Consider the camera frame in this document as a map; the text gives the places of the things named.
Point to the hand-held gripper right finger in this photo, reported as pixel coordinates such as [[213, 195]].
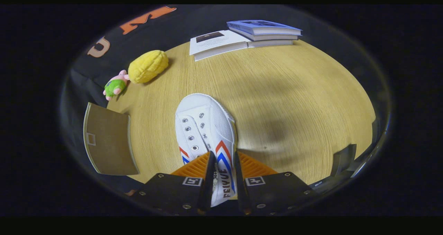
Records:
[[242, 193]]

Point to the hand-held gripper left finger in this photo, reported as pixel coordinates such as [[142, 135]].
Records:
[[207, 190]]

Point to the white canvas shoe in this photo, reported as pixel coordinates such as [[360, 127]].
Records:
[[207, 124]]

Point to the brown cardboard storage box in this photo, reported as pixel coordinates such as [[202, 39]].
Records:
[[110, 141]]

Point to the white open book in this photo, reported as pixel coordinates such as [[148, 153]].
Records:
[[216, 43]]

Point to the dark grey panel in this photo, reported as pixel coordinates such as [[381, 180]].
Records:
[[343, 159]]

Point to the yellow plush bun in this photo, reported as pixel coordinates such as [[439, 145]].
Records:
[[148, 66]]

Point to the pink and green plush toy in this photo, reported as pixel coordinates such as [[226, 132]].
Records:
[[115, 86]]

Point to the pale grey book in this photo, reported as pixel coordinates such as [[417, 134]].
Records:
[[273, 37]]

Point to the blue book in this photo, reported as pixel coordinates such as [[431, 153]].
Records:
[[263, 26]]

